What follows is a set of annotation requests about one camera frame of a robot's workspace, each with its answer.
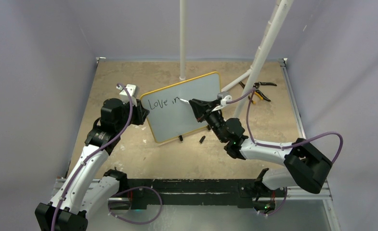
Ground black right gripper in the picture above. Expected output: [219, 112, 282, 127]
[191, 98, 227, 142]

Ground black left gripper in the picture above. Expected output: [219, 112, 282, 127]
[116, 99, 148, 131]

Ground yellow-framed whiteboard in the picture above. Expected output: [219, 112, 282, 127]
[140, 72, 221, 143]

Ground black marker cap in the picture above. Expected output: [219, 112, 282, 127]
[199, 136, 206, 143]

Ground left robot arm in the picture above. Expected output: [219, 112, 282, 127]
[35, 98, 149, 231]

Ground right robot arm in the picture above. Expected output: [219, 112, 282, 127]
[187, 96, 334, 196]

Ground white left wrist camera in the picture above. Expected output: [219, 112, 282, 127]
[117, 84, 139, 106]

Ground yellow-handled pliers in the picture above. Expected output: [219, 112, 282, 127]
[254, 90, 271, 102]

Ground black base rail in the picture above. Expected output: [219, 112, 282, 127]
[97, 178, 279, 211]

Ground right metal corner bracket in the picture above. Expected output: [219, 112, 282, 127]
[278, 58, 287, 67]

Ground white PVC pipe frame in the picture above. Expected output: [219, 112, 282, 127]
[179, 0, 295, 119]

